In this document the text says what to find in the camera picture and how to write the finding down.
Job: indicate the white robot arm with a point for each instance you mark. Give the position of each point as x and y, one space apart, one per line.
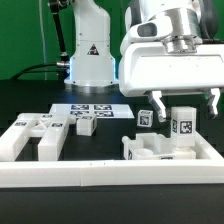
168 49

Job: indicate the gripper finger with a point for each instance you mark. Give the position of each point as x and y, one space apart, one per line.
154 98
212 95

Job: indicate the white U-shaped fence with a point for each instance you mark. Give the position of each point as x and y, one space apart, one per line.
207 168

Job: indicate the white chair back frame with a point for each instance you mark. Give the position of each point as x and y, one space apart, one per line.
51 129

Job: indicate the small tagged cube left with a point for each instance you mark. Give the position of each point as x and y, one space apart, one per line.
145 118

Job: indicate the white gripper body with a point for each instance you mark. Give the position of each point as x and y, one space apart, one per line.
147 67

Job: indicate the white chair seat part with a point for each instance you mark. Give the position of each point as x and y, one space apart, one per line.
153 146

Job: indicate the white marker base plate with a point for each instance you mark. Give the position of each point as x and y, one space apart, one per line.
104 111

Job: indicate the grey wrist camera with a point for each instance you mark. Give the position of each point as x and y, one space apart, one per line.
150 31

